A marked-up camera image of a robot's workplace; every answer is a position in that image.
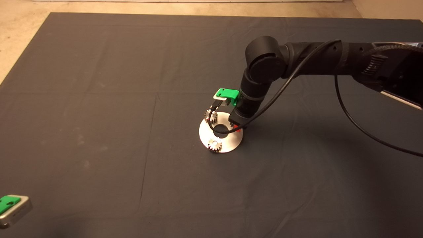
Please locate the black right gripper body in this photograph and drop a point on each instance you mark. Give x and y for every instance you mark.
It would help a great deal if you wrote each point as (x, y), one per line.
(240, 114)

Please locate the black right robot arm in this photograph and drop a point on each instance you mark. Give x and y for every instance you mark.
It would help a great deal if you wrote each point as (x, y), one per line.
(314, 59)

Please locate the round metal carrier plate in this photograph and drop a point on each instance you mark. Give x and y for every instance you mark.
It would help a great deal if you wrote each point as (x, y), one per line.
(231, 143)

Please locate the dark grey table cloth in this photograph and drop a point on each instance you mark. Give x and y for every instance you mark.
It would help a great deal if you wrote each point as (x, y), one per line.
(132, 99)

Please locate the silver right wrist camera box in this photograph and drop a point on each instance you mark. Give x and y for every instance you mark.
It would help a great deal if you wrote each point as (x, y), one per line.
(222, 101)

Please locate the green right camera mount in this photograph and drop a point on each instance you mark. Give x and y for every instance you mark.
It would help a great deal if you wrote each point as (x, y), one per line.
(227, 95)

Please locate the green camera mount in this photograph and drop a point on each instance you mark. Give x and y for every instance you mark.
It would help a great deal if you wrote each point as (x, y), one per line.
(8, 203)
(227, 95)

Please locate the green left camera mount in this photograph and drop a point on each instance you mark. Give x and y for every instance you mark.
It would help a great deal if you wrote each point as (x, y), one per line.
(8, 203)

